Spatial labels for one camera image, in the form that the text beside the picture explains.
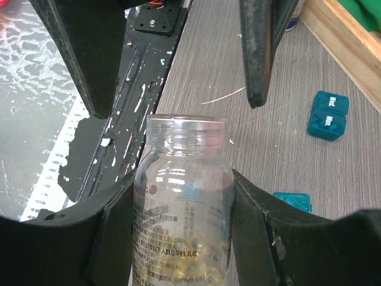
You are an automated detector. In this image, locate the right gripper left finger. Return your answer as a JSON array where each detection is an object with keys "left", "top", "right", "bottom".
[{"left": 1, "top": 172, "right": 135, "bottom": 285}]

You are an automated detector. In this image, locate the green tank top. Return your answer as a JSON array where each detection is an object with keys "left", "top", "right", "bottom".
[{"left": 339, "top": 0, "right": 380, "bottom": 32}]

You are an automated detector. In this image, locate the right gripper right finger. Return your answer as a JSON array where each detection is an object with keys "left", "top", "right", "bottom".
[{"left": 232, "top": 172, "right": 380, "bottom": 285}]

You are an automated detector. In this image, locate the white slotted cable duct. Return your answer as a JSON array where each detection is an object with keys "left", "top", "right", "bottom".
[{"left": 20, "top": 98, "right": 89, "bottom": 222}]

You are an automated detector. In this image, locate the teal pill box pair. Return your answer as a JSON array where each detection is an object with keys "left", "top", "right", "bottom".
[{"left": 307, "top": 91, "right": 349, "bottom": 141}]

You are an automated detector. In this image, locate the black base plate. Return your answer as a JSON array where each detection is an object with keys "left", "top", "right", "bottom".
[{"left": 58, "top": 1, "right": 189, "bottom": 203}]

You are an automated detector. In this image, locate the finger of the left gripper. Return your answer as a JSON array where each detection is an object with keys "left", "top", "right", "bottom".
[
  {"left": 239, "top": 0, "right": 298, "bottom": 108},
  {"left": 31, "top": 1, "right": 128, "bottom": 119}
]

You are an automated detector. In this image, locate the clear pill bottle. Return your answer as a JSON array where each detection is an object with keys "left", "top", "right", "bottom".
[{"left": 132, "top": 114, "right": 235, "bottom": 285}]

